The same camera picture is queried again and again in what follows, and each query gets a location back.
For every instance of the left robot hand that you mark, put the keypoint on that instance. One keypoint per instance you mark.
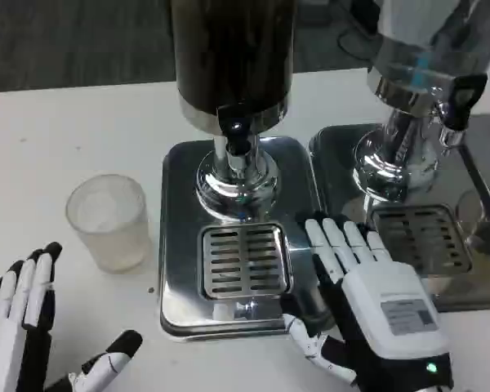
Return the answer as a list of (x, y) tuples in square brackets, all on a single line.
[(8, 335)]

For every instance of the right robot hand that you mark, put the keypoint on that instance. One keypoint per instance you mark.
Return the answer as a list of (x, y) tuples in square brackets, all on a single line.
[(379, 302)]

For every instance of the steel drip grid, clear dispenser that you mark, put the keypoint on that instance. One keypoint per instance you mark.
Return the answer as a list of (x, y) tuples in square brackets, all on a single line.
[(420, 232)]

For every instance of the clear tank drink dispenser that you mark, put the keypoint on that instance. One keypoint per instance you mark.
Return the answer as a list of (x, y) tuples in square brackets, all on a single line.
[(412, 171)]

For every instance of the steel drip grid, dark dispenser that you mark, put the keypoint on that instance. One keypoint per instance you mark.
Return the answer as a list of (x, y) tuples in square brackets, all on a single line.
[(245, 261)]

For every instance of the clear ribbed glass cup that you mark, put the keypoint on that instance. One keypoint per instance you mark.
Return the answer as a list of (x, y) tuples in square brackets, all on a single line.
[(108, 228)]

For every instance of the black tap on clear dispenser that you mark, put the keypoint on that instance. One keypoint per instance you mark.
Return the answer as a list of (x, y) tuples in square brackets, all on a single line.
[(463, 102)]

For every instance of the black tap on dark dispenser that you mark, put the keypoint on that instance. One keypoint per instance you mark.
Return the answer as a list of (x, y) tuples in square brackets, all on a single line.
[(234, 126)]

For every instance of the dark tank drink dispenser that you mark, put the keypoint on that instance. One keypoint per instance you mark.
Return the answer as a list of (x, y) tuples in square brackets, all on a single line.
[(232, 53)]

